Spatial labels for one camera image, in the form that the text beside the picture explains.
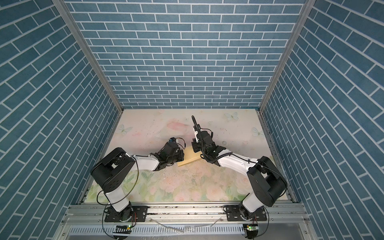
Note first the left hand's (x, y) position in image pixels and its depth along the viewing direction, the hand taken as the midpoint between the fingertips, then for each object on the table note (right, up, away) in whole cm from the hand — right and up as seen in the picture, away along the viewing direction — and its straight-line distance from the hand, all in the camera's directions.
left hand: (185, 154), depth 95 cm
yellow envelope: (+3, -1, +1) cm, 3 cm away
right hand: (+5, +12, -7) cm, 15 cm away
